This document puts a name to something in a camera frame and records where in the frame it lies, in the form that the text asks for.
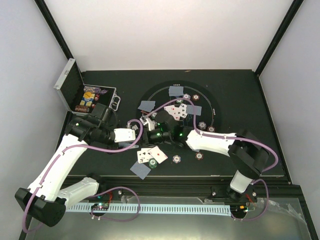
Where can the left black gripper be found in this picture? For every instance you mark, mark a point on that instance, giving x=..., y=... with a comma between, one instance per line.
x=112, y=147

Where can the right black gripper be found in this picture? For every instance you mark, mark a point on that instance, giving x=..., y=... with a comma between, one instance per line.
x=148, y=141

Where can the blue playing card deck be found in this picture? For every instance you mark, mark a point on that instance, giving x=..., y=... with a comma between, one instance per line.
x=127, y=144

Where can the face-up black pips card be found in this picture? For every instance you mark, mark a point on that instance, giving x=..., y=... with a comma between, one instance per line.
x=181, y=111

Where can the blue white poker chip stack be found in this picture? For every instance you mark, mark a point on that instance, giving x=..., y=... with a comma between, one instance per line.
x=176, y=159

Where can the face-up red ace card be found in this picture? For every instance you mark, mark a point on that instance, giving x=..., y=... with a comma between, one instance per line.
x=158, y=154

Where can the blue chips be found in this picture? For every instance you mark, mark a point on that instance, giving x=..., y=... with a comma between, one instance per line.
x=202, y=125
x=187, y=96

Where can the blue card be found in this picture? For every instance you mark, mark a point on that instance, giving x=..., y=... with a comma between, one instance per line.
x=176, y=91
x=140, y=170
x=147, y=105
x=194, y=110

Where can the green chips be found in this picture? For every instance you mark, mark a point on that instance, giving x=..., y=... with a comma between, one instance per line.
x=179, y=100

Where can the face-up clubs card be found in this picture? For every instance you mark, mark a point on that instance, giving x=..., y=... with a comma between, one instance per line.
x=148, y=156
x=141, y=157

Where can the orange black poker chip stack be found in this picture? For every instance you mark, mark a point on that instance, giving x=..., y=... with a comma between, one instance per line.
x=199, y=156

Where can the orange chips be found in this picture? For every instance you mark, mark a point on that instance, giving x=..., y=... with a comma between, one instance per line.
x=211, y=129
x=195, y=97

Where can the green poker chip stack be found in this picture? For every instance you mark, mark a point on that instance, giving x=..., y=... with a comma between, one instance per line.
x=152, y=163

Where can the face-up red pips card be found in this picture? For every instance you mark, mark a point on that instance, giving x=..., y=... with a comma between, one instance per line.
x=173, y=111

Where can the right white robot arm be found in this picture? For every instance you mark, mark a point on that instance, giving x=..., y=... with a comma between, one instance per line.
x=246, y=153

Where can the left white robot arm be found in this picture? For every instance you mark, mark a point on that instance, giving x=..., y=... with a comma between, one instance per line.
x=45, y=199

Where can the round black poker mat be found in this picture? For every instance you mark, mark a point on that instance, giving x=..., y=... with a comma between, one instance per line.
x=211, y=111

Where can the brown chip row in case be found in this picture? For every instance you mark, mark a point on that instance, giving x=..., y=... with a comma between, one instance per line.
x=82, y=109

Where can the yellow blue card box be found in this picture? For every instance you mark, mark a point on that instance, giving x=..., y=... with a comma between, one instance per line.
x=87, y=99

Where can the aluminium poker case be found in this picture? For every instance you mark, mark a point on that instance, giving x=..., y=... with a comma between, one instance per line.
x=70, y=89

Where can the purple chip row in case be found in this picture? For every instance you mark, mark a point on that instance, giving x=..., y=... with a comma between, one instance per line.
x=95, y=90

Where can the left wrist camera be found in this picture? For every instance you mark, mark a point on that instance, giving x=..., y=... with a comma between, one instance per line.
x=124, y=135

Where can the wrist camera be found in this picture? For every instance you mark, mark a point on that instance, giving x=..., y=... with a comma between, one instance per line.
x=124, y=135
x=166, y=121

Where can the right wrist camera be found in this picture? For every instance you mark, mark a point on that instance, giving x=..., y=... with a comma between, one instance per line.
x=166, y=121

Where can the black aluminium rail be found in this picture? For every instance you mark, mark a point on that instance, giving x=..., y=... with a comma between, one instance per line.
x=211, y=187

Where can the white slotted cable duct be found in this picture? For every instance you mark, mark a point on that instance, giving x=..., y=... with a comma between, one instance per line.
x=132, y=208

